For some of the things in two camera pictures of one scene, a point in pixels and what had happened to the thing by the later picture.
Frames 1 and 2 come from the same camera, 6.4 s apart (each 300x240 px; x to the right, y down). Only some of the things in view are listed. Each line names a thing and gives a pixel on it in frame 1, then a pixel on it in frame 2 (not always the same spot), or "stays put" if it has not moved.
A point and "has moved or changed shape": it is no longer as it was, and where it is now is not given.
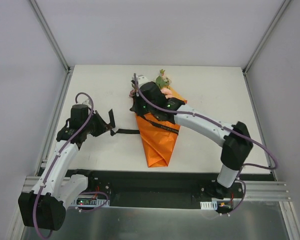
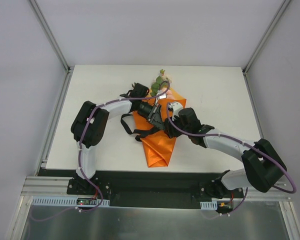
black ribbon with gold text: [174, 130] has moved or changed shape
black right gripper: [139, 88] -> [170, 129]
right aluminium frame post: [284, 5] stays put
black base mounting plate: [168, 188] stays put
